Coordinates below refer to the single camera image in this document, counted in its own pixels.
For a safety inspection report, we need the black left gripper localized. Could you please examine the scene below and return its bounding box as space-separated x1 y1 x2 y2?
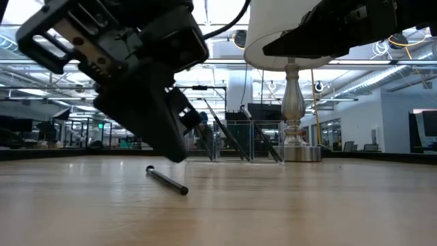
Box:
15 0 211 163

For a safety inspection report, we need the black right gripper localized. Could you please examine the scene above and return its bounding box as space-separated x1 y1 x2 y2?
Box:
262 0 437 58

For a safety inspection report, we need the thick black makeup brush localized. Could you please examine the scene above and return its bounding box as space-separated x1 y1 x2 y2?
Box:
145 165 189 196

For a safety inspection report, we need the person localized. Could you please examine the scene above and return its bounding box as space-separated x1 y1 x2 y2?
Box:
197 111 215 151

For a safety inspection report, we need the white shade silver table lamp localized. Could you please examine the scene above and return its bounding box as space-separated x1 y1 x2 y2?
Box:
244 0 337 163

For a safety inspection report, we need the black box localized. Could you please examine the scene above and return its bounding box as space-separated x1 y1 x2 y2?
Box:
247 103 285 121

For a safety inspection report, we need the clear acrylic brush organizer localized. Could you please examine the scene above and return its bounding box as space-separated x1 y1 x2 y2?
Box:
186 120 286 164

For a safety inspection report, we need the black partition panel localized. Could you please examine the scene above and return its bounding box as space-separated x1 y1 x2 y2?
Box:
408 112 424 154

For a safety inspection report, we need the black computer monitor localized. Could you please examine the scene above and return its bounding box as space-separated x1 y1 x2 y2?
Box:
422 109 437 137

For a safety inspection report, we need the black metal stand frame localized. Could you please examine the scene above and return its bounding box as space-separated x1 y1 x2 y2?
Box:
180 85 227 113

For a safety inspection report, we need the black ceiling cable reel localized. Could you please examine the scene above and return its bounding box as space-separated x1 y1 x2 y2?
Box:
388 33 410 51
233 29 247 50

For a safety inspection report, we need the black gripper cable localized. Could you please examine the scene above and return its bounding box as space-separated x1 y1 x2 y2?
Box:
203 0 253 41

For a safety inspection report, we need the black aluminium table frame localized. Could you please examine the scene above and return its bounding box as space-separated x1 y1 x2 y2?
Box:
0 147 437 167

